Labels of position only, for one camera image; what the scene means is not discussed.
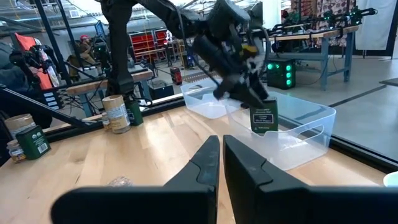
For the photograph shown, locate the person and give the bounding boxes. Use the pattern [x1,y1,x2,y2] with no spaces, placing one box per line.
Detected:
[0,42,24,94]
[76,34,97,68]

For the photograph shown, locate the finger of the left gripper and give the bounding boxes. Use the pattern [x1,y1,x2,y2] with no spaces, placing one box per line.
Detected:
[241,81,269,109]
[213,79,242,100]

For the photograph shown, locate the small glass spice jar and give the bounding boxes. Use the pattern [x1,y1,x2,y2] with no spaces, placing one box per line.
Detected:
[107,175,134,187]
[6,139,27,164]
[101,112,112,131]

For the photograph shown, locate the black box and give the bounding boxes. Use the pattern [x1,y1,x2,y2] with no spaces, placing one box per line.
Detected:
[149,83,175,100]

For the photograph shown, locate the red black toolbox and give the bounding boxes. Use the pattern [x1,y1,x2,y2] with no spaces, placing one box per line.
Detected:
[170,67,183,86]

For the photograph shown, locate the patterned cloth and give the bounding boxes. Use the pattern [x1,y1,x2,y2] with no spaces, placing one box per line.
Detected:
[290,0,357,47]

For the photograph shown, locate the black computer tower green lights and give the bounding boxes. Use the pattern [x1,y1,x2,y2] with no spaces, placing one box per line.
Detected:
[266,58,296,90]

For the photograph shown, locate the clear plastic bin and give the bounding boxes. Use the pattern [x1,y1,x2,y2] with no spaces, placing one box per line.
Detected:
[180,77,242,120]
[225,91,337,172]

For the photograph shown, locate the wooden workbench blue legs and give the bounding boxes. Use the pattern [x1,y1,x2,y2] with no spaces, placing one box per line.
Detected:
[269,24,361,91]

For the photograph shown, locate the white plastic bin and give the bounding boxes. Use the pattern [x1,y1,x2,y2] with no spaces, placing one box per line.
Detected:
[382,170,398,187]

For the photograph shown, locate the white curtain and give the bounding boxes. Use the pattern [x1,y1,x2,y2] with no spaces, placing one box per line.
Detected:
[355,0,397,50]

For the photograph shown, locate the red shelf rack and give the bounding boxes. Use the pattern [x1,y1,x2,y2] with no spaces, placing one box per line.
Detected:
[129,29,175,63]

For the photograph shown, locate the black station frame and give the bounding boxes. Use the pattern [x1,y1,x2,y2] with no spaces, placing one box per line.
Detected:
[34,0,81,85]

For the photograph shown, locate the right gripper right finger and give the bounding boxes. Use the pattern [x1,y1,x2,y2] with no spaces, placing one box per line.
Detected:
[223,134,398,224]

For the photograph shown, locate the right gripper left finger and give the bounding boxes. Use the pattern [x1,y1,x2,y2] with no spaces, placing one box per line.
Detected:
[51,135,221,224]

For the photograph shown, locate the green spice tin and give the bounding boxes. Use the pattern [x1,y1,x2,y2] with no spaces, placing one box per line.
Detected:
[125,99,144,126]
[249,96,279,135]
[15,124,52,161]

